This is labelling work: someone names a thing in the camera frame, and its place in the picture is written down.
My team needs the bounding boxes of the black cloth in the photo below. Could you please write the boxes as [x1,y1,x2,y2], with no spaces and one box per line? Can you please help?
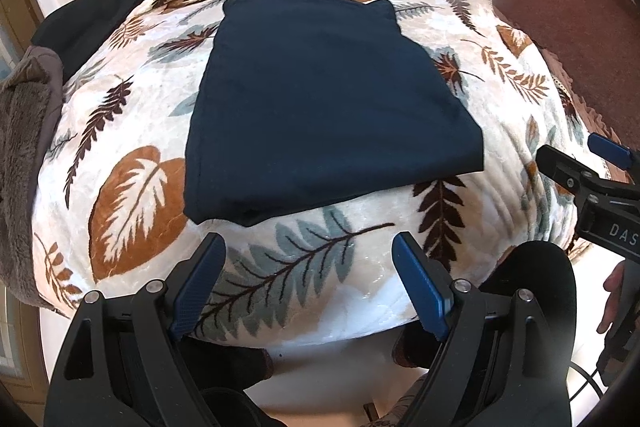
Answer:
[31,0,197,82]

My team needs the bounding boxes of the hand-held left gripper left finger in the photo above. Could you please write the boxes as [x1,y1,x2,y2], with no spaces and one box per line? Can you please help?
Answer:
[45,233,227,427]

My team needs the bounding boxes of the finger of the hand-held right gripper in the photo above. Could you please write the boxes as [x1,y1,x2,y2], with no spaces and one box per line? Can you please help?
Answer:
[537,146,613,205]
[587,133,640,200]

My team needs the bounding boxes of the grey-brown fleece cloth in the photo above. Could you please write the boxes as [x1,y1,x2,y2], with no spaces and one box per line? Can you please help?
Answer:
[0,44,66,308]

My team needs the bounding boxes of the person's black pants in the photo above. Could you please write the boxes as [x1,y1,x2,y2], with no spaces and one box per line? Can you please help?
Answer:
[180,241,576,427]

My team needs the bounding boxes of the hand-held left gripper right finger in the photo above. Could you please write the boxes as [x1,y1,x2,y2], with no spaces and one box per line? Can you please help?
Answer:
[391,232,573,427]

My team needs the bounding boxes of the black cable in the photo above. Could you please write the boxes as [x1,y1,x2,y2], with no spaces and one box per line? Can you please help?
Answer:
[570,359,608,403]

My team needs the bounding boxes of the brown fringed rug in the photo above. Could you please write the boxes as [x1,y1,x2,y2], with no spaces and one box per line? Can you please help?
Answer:
[492,0,640,188]

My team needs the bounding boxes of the person's right hand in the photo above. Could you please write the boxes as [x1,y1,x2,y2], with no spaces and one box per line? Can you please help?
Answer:
[597,262,627,334]

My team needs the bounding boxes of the navy blue garment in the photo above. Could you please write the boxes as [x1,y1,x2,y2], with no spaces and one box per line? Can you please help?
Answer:
[182,0,486,228]

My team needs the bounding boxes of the leaf print fleece blanket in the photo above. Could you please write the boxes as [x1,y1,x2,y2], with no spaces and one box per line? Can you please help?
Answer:
[30,0,621,348]

